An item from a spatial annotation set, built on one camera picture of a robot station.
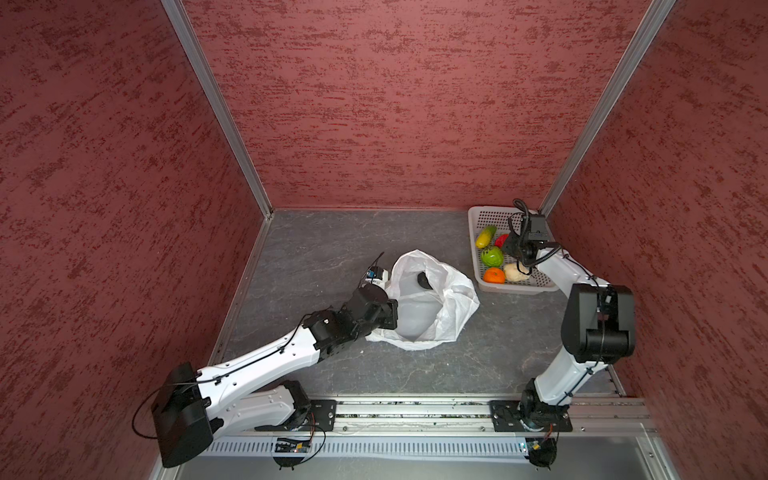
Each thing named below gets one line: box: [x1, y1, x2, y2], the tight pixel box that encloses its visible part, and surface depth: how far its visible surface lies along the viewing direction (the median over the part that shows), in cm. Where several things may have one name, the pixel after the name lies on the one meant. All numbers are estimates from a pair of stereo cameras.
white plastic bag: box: [365, 250, 480, 351], surface depth 84 cm
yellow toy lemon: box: [475, 225, 497, 249], surface depth 109 cm
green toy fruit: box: [480, 246, 504, 267], surface depth 102 cm
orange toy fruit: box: [483, 267, 505, 284], surface depth 99 cm
